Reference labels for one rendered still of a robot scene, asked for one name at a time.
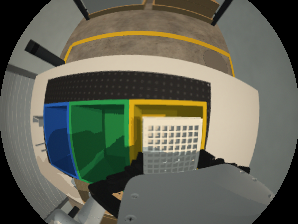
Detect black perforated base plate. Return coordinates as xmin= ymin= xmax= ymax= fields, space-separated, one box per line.
xmin=44 ymin=71 xmax=211 ymax=150

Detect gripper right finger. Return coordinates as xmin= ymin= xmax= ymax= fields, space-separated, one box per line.
xmin=197 ymin=149 xmax=250 ymax=174

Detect green bin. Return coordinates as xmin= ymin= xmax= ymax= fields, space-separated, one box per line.
xmin=69 ymin=99 xmax=130 ymax=184

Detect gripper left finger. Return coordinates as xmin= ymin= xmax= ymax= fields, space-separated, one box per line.
xmin=88 ymin=152 xmax=144 ymax=219

